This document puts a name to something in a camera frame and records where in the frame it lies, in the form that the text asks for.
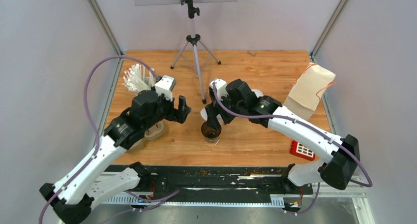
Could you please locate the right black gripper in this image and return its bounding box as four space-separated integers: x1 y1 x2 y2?
205 90 245 131

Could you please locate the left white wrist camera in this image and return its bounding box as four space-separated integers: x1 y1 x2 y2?
154 75 177 101

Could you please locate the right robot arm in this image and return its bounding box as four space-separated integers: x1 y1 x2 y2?
205 79 360 193

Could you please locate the pulp cup carrier tray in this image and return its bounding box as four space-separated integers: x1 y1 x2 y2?
127 121 167 153

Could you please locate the silver tripod stand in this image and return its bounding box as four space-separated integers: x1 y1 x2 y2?
170 0 221 104

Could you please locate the bundle of wrapped straws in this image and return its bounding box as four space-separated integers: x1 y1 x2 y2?
123 64 153 96

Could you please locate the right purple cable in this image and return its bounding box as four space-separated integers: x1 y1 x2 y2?
211 81 373 216

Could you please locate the black coffee cup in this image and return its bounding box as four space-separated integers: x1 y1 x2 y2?
201 122 222 143

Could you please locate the white straw holder cup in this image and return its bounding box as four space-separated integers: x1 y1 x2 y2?
138 76 155 92

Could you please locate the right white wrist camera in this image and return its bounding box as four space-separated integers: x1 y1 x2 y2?
209 78 228 99

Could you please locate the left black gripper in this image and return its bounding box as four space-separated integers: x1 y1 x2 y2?
143 90 192 130

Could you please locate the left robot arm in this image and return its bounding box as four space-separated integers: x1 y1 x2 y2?
39 90 191 224

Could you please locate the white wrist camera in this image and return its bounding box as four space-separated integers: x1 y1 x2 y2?
209 78 228 99
154 75 177 101

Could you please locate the white plastic cup lid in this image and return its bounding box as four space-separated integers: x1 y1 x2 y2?
200 108 208 121

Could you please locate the purple cable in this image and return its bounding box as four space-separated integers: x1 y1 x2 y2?
38 55 162 224
211 81 373 216

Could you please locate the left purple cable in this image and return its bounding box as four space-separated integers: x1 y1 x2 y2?
38 55 162 224

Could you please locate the kraft paper takeout bag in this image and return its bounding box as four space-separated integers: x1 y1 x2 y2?
283 63 336 121

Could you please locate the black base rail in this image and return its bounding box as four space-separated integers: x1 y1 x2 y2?
129 165 315 203

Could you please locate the red grid block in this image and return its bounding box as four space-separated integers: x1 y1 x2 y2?
289 140 316 161

